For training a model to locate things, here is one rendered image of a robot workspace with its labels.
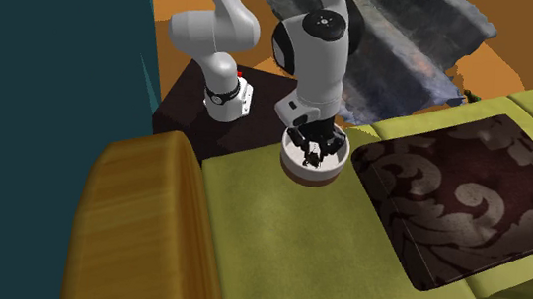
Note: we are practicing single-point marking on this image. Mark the green sofa with wooden armrest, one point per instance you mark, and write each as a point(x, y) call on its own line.
point(296, 248)

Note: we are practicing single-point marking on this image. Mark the white bowl with brown base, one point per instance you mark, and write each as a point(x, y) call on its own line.
point(294, 167)

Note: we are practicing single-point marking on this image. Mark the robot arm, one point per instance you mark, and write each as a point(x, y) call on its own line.
point(319, 71)

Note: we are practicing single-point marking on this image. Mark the dark robot stand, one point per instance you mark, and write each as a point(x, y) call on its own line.
point(184, 108)

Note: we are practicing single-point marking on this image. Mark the dark brown patterned cushion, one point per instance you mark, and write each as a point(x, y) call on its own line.
point(464, 205)

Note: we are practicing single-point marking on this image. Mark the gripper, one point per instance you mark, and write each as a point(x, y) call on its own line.
point(322, 128)

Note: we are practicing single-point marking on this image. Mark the grey rug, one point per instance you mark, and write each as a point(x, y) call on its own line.
point(400, 59)

